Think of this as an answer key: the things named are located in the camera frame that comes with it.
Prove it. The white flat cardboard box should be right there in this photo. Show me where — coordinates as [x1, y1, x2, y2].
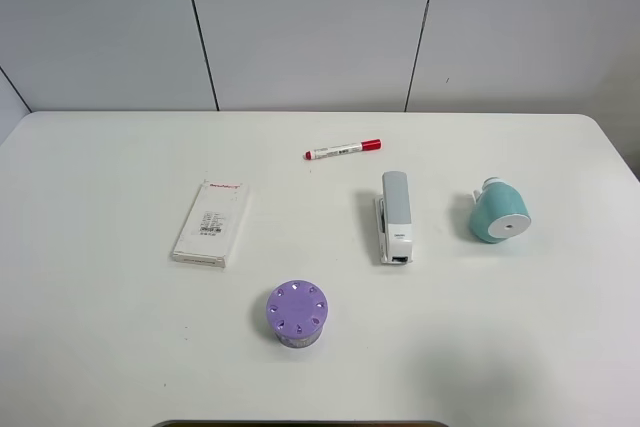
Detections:
[170, 180, 249, 268]

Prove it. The red whiteboard marker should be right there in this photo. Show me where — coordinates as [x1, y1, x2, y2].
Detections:
[303, 139, 382, 161]

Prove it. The purple round air freshener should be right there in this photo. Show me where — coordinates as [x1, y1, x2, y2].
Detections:
[266, 280, 329, 348]

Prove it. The teal pencil sharpener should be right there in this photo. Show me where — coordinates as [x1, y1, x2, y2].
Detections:
[469, 177, 532, 244]

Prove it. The grey white stapler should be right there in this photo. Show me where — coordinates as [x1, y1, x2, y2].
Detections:
[374, 171, 414, 265]

